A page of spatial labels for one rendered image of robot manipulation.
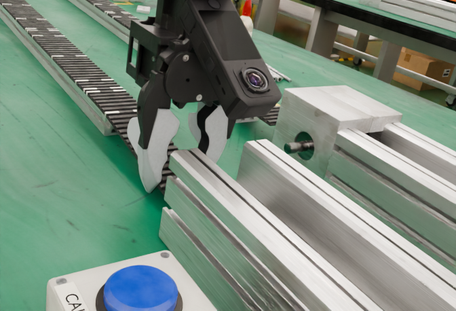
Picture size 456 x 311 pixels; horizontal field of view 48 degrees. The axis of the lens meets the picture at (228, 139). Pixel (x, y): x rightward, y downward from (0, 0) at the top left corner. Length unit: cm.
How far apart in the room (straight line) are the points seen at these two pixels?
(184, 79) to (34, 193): 17
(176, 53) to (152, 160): 10
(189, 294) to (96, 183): 24
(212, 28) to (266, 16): 301
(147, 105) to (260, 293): 19
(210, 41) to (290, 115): 19
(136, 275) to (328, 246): 15
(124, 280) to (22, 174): 26
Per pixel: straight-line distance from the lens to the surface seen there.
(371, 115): 56
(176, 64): 44
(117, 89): 66
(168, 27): 48
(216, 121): 49
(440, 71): 452
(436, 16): 211
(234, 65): 41
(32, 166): 55
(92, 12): 117
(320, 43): 239
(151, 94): 44
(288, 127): 58
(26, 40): 92
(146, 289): 29
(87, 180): 53
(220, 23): 44
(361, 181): 51
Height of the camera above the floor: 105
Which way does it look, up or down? 24 degrees down
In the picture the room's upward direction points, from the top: 11 degrees clockwise
